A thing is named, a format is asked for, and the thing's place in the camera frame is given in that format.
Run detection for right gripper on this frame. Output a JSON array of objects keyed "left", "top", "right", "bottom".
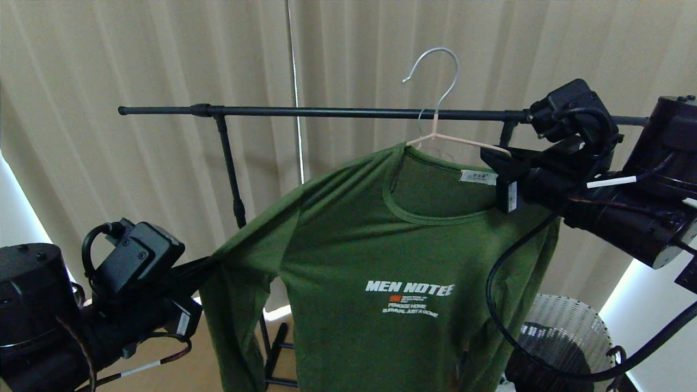
[{"left": 480, "top": 136, "right": 697, "bottom": 270}]

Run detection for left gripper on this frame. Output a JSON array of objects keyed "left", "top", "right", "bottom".
[{"left": 82, "top": 294, "right": 203, "bottom": 376}]

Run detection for green long-sleeved shirt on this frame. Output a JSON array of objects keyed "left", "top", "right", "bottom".
[{"left": 199, "top": 143, "right": 561, "bottom": 392}]

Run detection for white laundry basket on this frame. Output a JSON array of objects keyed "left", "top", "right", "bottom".
[{"left": 504, "top": 294, "right": 628, "bottom": 392}]

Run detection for black clothes rack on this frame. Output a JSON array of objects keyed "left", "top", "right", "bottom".
[{"left": 118, "top": 103, "right": 650, "bottom": 388}]

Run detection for beige curtain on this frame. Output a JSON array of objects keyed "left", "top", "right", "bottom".
[{"left": 0, "top": 0, "right": 697, "bottom": 327}]

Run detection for black cable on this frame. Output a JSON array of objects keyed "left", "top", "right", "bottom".
[
  {"left": 486, "top": 106, "right": 697, "bottom": 382},
  {"left": 76, "top": 332, "right": 193, "bottom": 392}
]

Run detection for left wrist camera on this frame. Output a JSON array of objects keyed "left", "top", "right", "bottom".
[{"left": 82, "top": 219, "right": 186, "bottom": 299}]

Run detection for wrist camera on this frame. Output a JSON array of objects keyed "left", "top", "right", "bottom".
[
  {"left": 82, "top": 219, "right": 186, "bottom": 299},
  {"left": 528, "top": 79, "right": 622, "bottom": 145}
]

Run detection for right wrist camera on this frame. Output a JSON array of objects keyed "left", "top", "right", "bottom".
[{"left": 528, "top": 79, "right": 622, "bottom": 145}]

